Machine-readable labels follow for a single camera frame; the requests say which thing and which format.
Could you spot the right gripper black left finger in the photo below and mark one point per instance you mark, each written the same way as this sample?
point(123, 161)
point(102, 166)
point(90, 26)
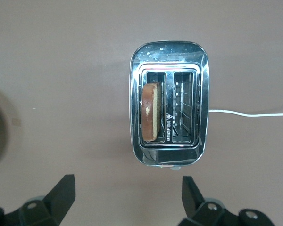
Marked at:
point(49, 209)

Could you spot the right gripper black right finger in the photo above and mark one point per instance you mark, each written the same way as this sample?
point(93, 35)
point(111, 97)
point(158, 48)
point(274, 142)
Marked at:
point(207, 214)

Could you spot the brown crust bread slice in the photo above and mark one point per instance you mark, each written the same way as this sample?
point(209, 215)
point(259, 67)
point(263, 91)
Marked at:
point(151, 113)

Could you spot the chrome and beige toaster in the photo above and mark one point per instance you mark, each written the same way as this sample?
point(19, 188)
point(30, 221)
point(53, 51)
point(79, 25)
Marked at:
point(169, 155)

